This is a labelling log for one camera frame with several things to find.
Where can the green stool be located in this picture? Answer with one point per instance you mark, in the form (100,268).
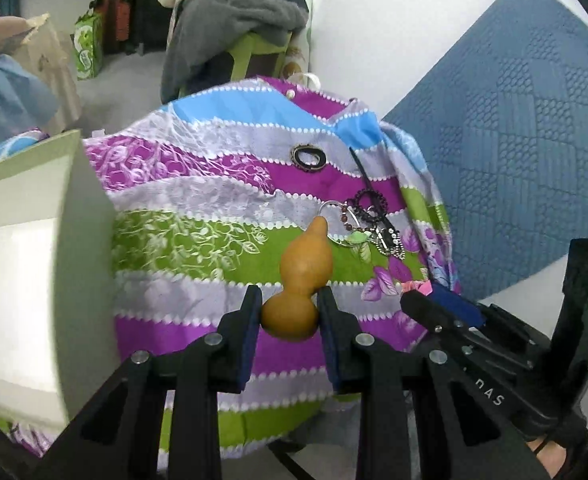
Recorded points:
(251,56)

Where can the dark grey blanket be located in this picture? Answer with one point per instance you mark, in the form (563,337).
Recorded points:
(197,55)

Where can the person's right hand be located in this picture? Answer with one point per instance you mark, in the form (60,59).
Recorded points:
(559,455)

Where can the silver bangle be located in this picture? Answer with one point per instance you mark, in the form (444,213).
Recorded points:
(342,223)

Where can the green white cardboard box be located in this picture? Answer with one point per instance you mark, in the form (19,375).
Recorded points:
(57,335)

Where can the orange gourd ornament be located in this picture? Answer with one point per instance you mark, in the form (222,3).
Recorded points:
(305,267)

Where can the light blue bedsheet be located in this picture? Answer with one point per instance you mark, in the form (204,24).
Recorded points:
(25,101)

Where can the patterned woven bangle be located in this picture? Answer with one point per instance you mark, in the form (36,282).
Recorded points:
(308,158)

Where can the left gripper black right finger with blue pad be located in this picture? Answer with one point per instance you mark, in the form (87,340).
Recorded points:
(416,409)

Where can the green shopping bag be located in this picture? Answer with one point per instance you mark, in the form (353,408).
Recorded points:
(88,45)

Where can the colourful striped floral cloth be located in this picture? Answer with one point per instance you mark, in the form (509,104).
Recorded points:
(207,199)

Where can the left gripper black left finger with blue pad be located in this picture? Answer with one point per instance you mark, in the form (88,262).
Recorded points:
(117,433)

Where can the blue quilted cushion right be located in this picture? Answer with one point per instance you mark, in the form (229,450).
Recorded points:
(502,121)

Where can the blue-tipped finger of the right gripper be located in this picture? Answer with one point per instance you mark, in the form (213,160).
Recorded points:
(467,311)

